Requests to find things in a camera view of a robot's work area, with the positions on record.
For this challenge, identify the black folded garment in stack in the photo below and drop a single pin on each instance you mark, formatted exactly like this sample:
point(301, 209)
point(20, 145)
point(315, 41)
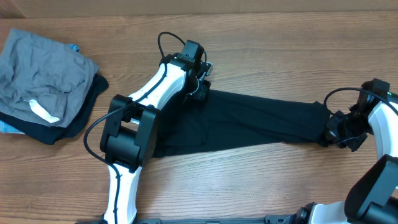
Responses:
point(50, 134)

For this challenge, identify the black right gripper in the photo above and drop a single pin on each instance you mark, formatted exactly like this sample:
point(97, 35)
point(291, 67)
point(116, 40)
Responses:
point(336, 131)

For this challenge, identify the grey folded shirt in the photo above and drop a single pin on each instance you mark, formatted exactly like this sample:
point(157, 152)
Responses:
point(43, 81)

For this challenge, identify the light blue folded garment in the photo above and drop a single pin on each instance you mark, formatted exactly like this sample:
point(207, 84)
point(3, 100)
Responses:
point(6, 128)

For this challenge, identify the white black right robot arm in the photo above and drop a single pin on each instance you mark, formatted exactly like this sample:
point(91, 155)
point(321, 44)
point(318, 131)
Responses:
point(370, 200)

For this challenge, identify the black t-shirt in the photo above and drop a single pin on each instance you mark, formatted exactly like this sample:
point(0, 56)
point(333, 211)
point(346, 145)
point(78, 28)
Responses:
point(228, 120)

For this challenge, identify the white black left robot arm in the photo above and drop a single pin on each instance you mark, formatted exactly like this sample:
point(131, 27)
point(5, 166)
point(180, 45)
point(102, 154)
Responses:
point(130, 131)

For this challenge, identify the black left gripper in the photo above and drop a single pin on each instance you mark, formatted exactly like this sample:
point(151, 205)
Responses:
point(201, 88)

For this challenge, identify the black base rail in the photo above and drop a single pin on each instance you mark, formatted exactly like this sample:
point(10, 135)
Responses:
point(268, 219)

